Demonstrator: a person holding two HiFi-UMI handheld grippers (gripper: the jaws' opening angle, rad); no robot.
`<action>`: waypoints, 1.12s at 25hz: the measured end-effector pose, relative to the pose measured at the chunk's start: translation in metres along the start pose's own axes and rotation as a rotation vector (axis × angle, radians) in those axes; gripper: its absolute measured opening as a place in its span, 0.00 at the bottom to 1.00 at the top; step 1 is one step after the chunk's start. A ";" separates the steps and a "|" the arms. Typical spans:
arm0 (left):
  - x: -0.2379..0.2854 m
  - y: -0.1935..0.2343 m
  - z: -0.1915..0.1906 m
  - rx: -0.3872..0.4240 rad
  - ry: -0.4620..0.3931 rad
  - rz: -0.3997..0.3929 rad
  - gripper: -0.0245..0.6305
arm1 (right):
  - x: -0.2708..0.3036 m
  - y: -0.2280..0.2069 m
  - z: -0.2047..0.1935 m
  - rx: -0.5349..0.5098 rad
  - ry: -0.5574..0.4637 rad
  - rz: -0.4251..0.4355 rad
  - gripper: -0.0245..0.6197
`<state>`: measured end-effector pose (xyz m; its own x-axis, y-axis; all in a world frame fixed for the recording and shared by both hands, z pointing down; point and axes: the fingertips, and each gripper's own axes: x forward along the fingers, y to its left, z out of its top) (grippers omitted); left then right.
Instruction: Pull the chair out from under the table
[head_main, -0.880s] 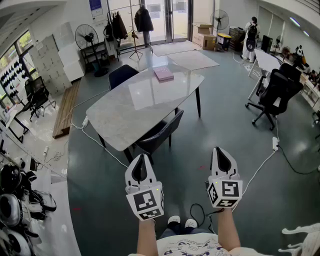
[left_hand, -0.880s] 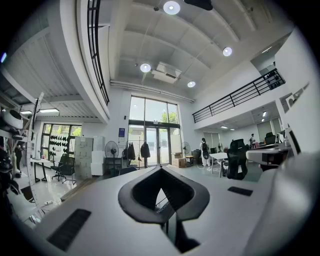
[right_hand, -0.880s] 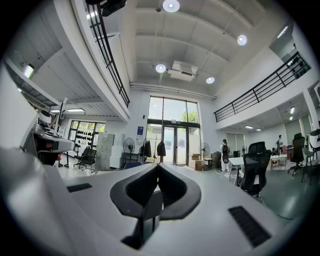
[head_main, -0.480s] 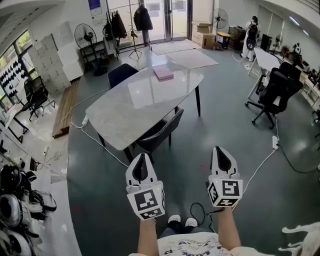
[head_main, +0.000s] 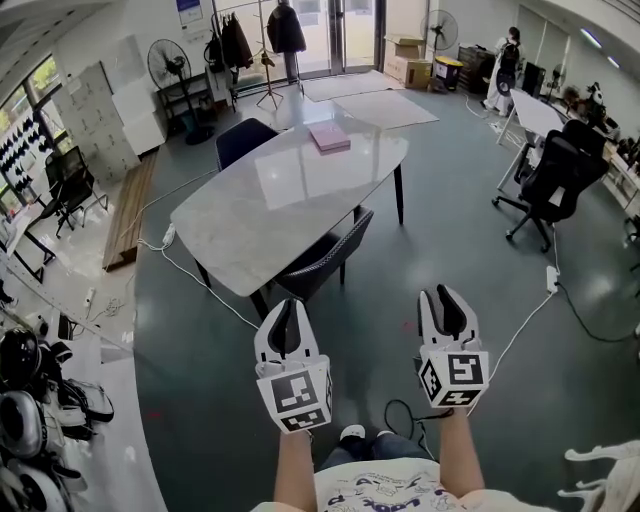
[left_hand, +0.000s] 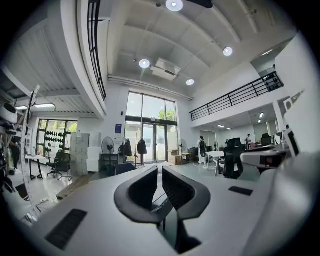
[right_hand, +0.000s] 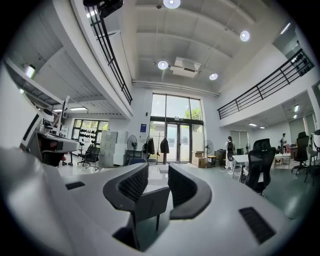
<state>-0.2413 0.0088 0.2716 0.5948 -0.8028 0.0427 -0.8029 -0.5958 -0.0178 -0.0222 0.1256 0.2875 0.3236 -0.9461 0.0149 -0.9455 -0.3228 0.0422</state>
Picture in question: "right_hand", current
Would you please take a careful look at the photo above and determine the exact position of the grey fabric chair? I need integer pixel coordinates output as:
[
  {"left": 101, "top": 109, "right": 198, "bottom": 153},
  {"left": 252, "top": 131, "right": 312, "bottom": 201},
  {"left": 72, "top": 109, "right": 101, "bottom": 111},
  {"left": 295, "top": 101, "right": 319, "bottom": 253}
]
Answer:
[{"left": 111, "top": 185, "right": 172, "bottom": 252}]

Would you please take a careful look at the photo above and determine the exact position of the black overhead device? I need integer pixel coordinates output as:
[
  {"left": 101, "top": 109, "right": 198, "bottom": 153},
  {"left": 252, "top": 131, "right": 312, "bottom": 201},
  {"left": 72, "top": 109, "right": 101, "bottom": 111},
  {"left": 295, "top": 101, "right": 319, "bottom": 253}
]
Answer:
[{"left": 82, "top": 0, "right": 125, "bottom": 19}]

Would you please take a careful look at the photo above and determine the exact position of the black standing fan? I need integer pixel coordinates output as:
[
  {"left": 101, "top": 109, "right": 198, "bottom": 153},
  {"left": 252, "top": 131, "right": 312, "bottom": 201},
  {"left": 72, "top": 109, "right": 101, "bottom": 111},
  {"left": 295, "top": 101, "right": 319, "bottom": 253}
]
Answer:
[
  {"left": 126, "top": 134, "right": 139, "bottom": 161},
  {"left": 202, "top": 139, "right": 214, "bottom": 164}
]

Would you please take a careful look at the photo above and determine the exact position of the black mesh office chair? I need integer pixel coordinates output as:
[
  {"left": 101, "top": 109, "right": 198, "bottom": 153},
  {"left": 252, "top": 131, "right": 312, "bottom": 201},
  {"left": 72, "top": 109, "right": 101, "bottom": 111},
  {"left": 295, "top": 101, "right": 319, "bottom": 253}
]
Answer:
[{"left": 244, "top": 138, "right": 277, "bottom": 196}]

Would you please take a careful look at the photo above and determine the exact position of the light grey chair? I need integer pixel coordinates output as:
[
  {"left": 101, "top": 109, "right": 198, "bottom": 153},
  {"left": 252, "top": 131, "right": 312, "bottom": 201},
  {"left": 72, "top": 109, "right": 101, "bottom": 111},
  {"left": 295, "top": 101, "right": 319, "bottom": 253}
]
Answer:
[{"left": 303, "top": 145, "right": 320, "bottom": 187}]

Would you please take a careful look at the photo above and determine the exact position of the black balcony railing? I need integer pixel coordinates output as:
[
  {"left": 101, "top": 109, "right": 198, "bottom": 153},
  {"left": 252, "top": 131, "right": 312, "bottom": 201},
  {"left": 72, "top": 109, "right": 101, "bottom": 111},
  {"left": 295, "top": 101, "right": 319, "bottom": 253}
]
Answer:
[
  {"left": 84, "top": 4, "right": 134, "bottom": 106},
  {"left": 216, "top": 48, "right": 316, "bottom": 121}
]

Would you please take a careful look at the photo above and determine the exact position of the coat rack with dark jackets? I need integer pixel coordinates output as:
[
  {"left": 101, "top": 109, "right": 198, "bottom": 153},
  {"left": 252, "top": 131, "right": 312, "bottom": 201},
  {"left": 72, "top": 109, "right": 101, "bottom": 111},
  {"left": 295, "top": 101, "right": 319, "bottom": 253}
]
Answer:
[{"left": 142, "top": 134, "right": 171, "bottom": 166}]

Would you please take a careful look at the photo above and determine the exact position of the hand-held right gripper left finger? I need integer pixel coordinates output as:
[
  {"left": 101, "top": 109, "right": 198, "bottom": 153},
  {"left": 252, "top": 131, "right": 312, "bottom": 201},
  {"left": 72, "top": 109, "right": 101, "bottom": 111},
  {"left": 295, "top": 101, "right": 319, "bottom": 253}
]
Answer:
[{"left": 102, "top": 162, "right": 150, "bottom": 211}]

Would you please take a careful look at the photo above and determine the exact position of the glass entrance door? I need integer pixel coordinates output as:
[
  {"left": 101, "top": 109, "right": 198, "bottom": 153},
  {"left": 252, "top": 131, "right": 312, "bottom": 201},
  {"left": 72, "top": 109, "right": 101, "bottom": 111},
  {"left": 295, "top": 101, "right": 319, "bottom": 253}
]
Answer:
[{"left": 149, "top": 92, "right": 205, "bottom": 165}]

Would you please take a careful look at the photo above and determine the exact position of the white table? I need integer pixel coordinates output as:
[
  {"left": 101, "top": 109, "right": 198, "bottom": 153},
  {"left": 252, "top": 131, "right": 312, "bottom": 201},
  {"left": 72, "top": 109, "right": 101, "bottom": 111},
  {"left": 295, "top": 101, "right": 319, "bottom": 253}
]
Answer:
[{"left": 0, "top": 146, "right": 303, "bottom": 256}]

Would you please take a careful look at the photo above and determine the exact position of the stack of cardboard boxes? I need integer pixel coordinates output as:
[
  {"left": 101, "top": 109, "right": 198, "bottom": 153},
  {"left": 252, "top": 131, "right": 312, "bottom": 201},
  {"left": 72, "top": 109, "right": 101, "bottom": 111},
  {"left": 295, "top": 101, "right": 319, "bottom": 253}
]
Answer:
[{"left": 191, "top": 150, "right": 208, "bottom": 169}]

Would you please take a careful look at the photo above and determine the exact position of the white workstation with equipment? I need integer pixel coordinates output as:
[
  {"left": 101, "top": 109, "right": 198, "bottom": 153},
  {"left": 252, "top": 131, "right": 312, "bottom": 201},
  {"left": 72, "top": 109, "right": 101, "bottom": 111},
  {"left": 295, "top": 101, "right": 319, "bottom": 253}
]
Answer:
[{"left": 20, "top": 94, "right": 81, "bottom": 168}]

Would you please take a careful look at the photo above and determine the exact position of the black high-back office chair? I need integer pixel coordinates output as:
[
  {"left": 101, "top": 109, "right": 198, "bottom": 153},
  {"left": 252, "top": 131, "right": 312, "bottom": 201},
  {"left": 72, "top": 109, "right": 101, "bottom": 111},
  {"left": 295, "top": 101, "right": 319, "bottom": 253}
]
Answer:
[{"left": 291, "top": 131, "right": 310, "bottom": 176}]

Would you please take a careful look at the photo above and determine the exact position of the black bin with yellow lid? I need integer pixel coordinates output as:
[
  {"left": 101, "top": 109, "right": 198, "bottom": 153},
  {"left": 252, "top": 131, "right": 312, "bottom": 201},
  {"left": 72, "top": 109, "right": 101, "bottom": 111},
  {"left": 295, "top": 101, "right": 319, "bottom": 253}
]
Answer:
[{"left": 205, "top": 154, "right": 217, "bottom": 168}]

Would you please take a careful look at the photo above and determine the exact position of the white ceiling air conditioner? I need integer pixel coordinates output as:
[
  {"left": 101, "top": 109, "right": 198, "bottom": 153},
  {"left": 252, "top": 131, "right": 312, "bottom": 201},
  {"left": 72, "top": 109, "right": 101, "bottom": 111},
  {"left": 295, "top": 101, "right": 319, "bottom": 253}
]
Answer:
[{"left": 169, "top": 56, "right": 202, "bottom": 79}]

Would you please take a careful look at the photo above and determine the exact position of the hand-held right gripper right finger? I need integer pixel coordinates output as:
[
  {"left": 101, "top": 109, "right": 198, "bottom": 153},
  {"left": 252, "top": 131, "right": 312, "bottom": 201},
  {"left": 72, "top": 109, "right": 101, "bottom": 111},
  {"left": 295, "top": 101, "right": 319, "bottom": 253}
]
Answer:
[{"left": 167, "top": 162, "right": 213, "bottom": 221}]

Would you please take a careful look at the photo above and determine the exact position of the black office chair with armrests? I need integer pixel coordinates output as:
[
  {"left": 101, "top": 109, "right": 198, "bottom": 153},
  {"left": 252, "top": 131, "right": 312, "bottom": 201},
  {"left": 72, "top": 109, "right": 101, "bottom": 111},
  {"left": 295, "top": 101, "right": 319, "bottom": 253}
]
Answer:
[{"left": 77, "top": 144, "right": 101, "bottom": 172}]

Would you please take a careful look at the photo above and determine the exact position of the small white desk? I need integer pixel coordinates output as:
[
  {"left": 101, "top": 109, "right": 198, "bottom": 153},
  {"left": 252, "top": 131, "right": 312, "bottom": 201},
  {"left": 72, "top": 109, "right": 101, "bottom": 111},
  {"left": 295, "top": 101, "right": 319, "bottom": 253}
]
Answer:
[{"left": 231, "top": 154, "right": 251, "bottom": 183}]

